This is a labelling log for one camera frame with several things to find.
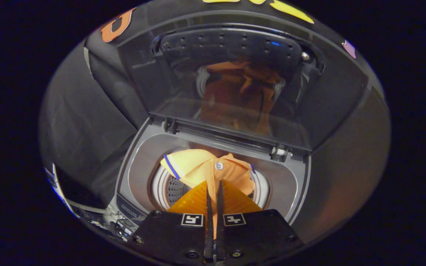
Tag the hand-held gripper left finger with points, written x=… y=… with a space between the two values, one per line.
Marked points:
x=168 y=236

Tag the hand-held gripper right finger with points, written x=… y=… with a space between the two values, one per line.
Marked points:
x=257 y=232

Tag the orange polo shirt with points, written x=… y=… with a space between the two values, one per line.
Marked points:
x=198 y=166

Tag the dark washing machine lid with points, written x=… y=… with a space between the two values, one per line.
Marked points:
x=331 y=99

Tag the black backdrop cloth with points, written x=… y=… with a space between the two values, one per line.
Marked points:
x=80 y=122

